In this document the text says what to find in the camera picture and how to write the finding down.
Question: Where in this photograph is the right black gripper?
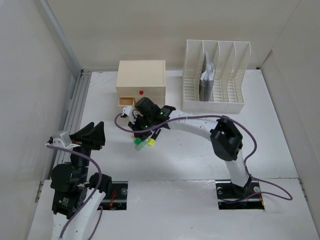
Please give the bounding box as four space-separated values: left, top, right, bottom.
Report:
128 113 154 139

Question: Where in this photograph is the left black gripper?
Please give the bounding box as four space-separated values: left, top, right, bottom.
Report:
67 120 105 182

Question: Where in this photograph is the drawer with yellow knob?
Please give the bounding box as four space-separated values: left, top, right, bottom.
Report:
118 97 136 107

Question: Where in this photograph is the cream top drawer red knob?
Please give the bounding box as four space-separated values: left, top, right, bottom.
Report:
116 86 166 97

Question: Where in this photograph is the grey black booklet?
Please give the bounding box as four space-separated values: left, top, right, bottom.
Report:
199 52 216 102

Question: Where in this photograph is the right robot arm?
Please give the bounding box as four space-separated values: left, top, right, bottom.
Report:
122 97 250 197

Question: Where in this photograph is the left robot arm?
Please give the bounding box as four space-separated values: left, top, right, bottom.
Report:
46 121 112 240

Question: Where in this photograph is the green cap black marker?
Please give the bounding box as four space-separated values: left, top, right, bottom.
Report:
134 137 143 146

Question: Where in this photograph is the yellow cap black marker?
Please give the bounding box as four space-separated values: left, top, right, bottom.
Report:
147 128 161 147

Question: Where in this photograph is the clear green tube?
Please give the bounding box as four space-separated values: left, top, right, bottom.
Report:
135 138 149 151

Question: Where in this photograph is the cream wooden drawer cabinet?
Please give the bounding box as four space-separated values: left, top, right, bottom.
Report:
116 60 166 107

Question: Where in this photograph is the white plastic file organizer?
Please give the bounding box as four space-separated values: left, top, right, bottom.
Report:
182 39 251 114

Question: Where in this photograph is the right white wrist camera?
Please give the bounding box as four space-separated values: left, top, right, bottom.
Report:
121 105 135 118

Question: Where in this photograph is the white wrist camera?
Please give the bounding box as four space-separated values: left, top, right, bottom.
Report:
50 131 72 149
121 105 135 118

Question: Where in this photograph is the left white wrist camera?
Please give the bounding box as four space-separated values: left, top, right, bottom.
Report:
50 131 72 149

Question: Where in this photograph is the aluminium frame rail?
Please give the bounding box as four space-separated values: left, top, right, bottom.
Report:
37 0 91 171

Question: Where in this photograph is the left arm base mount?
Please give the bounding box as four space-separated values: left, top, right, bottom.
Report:
100 181 128 211

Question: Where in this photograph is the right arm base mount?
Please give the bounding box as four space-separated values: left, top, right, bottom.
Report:
215 180 265 210

